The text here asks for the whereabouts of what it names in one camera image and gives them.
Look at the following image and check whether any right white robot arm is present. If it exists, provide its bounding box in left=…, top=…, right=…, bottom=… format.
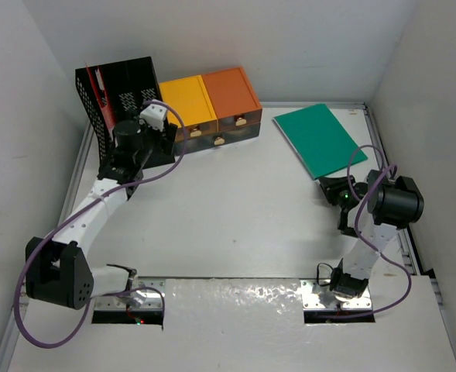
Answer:
left=318, top=170, right=424, bottom=298

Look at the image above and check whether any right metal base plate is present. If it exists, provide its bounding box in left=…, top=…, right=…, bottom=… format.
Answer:
left=300, top=278, right=373, bottom=312

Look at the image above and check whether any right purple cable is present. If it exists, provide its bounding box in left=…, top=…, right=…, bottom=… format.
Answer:
left=320, top=145, right=413, bottom=321

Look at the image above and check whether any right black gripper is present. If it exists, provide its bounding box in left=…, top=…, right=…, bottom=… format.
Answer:
left=319, top=176, right=355, bottom=213

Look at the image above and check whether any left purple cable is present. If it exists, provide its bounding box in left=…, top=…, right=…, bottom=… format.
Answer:
left=12, top=99, right=187, bottom=349

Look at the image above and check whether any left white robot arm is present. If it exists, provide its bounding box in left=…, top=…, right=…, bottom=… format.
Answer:
left=22, top=116, right=178, bottom=309

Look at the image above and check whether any metal base plate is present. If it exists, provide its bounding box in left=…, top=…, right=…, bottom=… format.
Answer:
left=300, top=278, right=373, bottom=312
left=94, top=277, right=166, bottom=312

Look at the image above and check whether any black mesh file organizer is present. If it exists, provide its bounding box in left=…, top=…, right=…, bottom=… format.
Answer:
left=74, top=57, right=163, bottom=166

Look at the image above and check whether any red folder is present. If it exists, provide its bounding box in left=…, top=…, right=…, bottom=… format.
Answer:
left=85, top=64, right=115, bottom=135

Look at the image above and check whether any orange yellow drawer cabinet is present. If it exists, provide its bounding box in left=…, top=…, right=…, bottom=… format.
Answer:
left=159, top=66, right=262, bottom=157

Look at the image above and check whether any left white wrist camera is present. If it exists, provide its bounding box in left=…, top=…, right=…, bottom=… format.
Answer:
left=139, top=100, right=168, bottom=132

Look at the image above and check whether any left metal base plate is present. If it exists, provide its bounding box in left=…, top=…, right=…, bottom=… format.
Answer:
left=94, top=277, right=166, bottom=312

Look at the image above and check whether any purple cable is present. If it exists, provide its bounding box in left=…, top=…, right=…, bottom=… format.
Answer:
left=320, top=145, right=413, bottom=321
left=12, top=99, right=187, bottom=349

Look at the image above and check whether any green folder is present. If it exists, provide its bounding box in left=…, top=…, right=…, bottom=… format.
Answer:
left=273, top=104, right=368, bottom=179

